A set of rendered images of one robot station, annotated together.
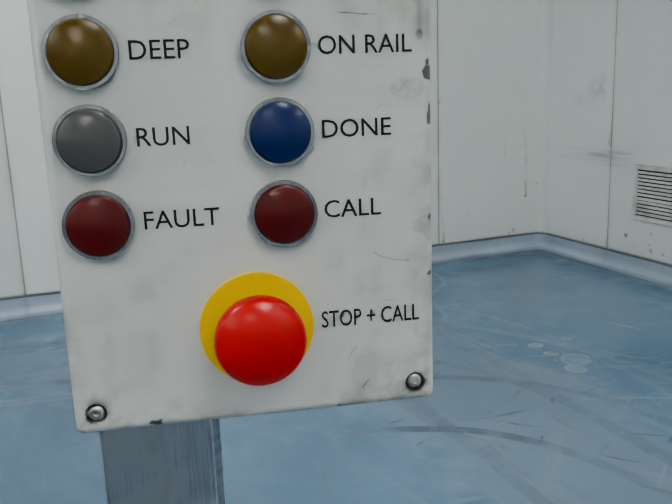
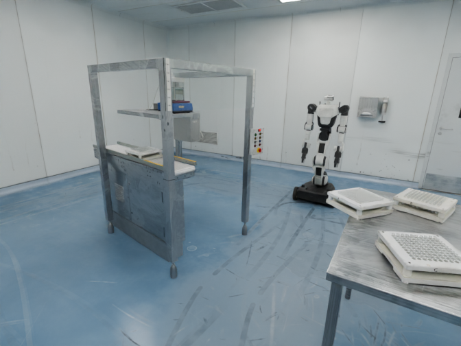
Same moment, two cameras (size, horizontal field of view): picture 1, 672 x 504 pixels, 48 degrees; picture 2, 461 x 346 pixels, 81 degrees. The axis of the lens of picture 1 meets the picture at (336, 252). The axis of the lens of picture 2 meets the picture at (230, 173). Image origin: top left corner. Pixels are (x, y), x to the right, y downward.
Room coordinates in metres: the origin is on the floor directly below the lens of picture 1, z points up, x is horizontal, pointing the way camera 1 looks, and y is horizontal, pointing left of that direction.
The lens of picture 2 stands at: (-1.53, 1.95, 1.50)
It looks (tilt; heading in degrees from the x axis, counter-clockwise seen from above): 17 degrees down; 320
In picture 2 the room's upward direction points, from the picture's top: 1 degrees clockwise
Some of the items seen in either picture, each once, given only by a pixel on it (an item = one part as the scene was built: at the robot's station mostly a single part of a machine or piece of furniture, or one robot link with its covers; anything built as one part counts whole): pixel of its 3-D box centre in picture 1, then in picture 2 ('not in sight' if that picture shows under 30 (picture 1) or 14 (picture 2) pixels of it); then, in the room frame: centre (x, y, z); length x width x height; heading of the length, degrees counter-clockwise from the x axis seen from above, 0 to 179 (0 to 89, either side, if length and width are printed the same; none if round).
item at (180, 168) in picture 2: not in sight; (138, 158); (0.99, 1.01, 0.87); 1.35 x 0.25 x 0.05; 10
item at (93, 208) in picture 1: (98, 226); not in sight; (0.32, 0.10, 1.01); 0.03 x 0.01 x 0.03; 100
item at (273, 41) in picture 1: (276, 46); not in sight; (0.33, 0.02, 1.08); 0.03 x 0.01 x 0.03; 100
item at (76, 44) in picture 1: (80, 52); not in sight; (0.32, 0.10, 1.08); 0.03 x 0.01 x 0.03; 100
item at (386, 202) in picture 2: not in sight; (359, 198); (-0.91, 0.48, 0.95); 0.25 x 0.24 x 0.02; 72
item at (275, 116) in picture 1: (280, 132); not in sight; (0.33, 0.02, 1.04); 0.03 x 0.01 x 0.03; 100
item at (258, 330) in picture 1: (258, 331); not in sight; (0.33, 0.04, 0.95); 0.04 x 0.04 x 0.04; 10
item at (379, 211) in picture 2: not in sight; (358, 205); (-0.91, 0.48, 0.90); 0.24 x 0.24 x 0.02; 72
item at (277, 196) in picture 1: (284, 214); not in sight; (0.33, 0.02, 1.01); 0.03 x 0.01 x 0.03; 100
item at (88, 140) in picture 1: (89, 141); not in sight; (0.32, 0.10, 1.04); 0.03 x 0.01 x 0.03; 100
